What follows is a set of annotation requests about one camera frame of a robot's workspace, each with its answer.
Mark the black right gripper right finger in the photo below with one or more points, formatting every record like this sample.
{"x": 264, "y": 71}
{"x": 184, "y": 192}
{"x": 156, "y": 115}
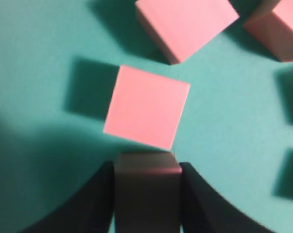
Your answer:
{"x": 204, "y": 210}

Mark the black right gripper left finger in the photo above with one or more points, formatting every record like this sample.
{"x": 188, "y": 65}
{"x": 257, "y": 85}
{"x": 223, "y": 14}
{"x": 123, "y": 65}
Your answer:
{"x": 89, "y": 210}

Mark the pink cube column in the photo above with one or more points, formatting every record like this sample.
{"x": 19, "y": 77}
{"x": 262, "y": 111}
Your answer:
{"x": 181, "y": 27}
{"x": 146, "y": 107}
{"x": 271, "y": 24}
{"x": 147, "y": 193}

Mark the green cloth backdrop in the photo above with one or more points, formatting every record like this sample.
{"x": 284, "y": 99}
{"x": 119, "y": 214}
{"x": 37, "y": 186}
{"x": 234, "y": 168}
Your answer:
{"x": 58, "y": 62}

